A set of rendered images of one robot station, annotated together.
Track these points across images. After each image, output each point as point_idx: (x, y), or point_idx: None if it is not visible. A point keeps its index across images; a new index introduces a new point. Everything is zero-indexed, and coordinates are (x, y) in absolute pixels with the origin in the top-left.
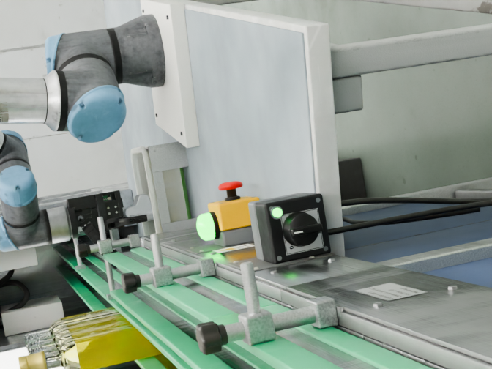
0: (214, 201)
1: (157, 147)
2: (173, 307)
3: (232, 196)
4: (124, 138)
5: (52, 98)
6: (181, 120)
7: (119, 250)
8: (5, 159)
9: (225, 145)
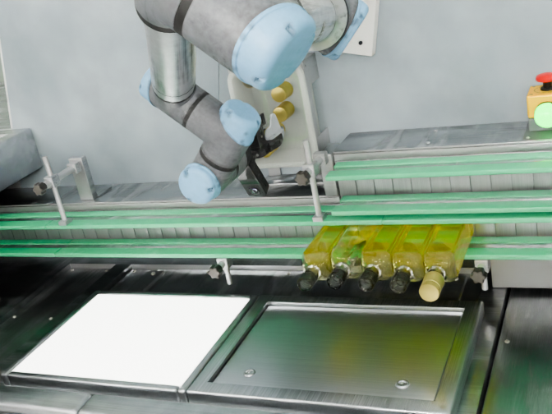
0: (402, 103)
1: (305, 62)
2: (512, 194)
3: (551, 85)
4: (17, 71)
5: (339, 12)
6: (367, 29)
7: (95, 192)
8: (200, 95)
9: (470, 45)
